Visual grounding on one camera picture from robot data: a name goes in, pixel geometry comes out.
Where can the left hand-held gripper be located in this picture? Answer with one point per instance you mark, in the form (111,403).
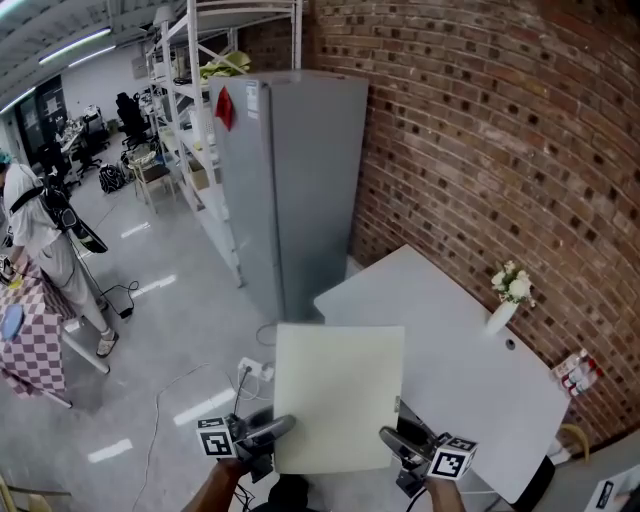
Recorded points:
(216,440)

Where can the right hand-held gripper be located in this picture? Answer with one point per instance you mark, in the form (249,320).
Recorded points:
(452,460)

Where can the cream rectangular board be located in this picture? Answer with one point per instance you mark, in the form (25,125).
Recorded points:
(340,395)

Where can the person's left forearm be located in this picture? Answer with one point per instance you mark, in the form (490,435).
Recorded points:
(215,487)

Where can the person's right forearm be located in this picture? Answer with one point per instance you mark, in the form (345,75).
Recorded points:
(447,497)

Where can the white power strip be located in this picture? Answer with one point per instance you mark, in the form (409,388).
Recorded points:
(255,369)

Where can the person's dark legs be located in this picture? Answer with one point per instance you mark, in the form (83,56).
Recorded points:
(287,495)

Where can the white table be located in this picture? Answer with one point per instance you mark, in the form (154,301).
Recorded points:
(460,375)

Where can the wooden chair with black seat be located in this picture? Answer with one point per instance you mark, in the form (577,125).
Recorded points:
(537,480)

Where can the white vase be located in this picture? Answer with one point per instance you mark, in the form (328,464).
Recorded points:
(501,319)

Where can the black power adapter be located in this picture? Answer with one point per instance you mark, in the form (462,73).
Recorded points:
(125,312)

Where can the red cap clear bottle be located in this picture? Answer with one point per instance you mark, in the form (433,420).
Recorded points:
(582,382)
(577,372)

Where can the white flower bouquet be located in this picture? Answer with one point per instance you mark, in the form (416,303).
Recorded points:
(515,285)

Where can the white cabinet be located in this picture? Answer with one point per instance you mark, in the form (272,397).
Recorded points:
(590,480)

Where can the grey refrigerator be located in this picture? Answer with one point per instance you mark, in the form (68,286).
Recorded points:
(305,200)

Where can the checkered cloth table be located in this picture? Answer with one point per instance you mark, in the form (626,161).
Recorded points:
(35,360)

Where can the light wooden chair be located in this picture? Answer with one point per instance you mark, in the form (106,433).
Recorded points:
(35,500)

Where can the blue plate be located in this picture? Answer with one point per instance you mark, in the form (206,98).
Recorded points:
(11,322)

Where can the black and white bag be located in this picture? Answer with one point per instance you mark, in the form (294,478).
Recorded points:
(111,178)

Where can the white metal shelving rack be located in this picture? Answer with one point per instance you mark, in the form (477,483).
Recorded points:
(200,125)

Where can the red cloth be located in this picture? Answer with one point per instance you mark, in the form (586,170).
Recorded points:
(225,107)

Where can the black office chair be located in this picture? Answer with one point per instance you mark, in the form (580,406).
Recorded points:
(92,140)
(131,115)

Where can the ceiling tube light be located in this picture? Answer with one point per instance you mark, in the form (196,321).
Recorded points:
(75,45)
(92,56)

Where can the white frame chair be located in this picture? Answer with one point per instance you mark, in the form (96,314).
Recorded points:
(152,175)

